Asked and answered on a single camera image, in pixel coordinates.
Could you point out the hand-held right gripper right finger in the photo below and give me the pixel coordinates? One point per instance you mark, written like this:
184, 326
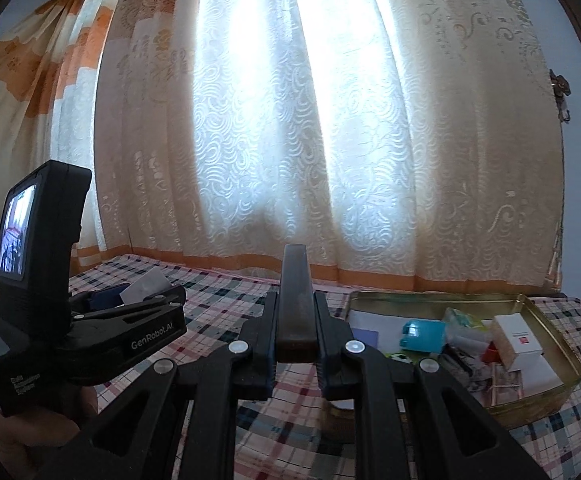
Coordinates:
330, 355

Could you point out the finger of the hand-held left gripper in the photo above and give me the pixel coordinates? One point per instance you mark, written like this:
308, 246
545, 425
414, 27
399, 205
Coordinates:
135, 307
105, 296

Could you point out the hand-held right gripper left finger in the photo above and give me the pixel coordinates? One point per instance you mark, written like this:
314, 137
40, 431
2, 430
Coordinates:
263, 350

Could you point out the purple block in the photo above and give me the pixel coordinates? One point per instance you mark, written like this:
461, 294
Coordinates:
365, 336

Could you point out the brown wooden comb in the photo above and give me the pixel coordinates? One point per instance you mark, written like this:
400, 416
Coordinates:
295, 305

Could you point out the green soccer ball block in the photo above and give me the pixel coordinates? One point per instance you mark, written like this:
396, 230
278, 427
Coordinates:
400, 357

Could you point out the blue toy block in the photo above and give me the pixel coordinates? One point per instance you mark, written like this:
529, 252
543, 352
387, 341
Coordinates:
428, 337

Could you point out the gold tin box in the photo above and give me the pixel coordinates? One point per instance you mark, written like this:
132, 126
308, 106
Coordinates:
420, 301

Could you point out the green floss pick box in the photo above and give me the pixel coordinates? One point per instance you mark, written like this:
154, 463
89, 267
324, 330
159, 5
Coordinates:
463, 320

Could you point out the small red box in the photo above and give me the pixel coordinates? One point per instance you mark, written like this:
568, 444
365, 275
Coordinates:
490, 355

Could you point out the copper picture frame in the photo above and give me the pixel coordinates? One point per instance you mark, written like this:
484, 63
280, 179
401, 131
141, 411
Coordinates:
505, 387

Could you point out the white box with red label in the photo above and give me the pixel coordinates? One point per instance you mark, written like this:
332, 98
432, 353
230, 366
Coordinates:
517, 342

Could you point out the person's left hand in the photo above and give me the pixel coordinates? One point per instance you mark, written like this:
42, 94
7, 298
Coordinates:
35, 425

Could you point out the plaid bedsheet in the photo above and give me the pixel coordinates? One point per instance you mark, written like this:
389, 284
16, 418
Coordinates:
210, 290

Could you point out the orange patterned curtain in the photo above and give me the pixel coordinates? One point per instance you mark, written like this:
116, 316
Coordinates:
20, 110

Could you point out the white paper liner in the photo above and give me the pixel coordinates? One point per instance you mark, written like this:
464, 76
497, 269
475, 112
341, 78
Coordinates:
540, 377

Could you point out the beige lace curtain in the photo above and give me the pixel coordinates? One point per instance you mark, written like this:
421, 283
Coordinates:
370, 135

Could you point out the metal curtain hook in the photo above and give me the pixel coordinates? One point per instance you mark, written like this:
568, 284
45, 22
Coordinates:
560, 85

